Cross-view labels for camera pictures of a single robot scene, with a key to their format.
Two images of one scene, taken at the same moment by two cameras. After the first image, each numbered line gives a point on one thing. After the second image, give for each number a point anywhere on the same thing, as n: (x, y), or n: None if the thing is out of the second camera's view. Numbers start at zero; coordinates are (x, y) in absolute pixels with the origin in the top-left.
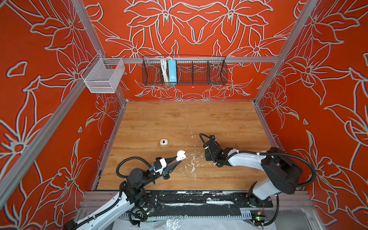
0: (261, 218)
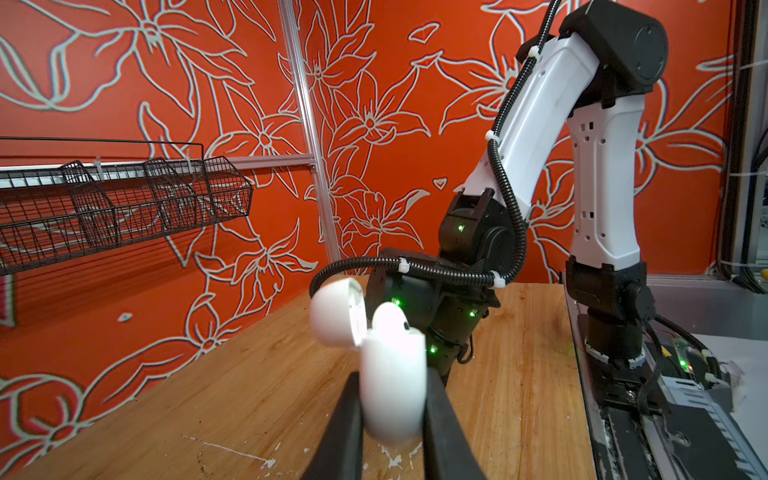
0: (696, 362)
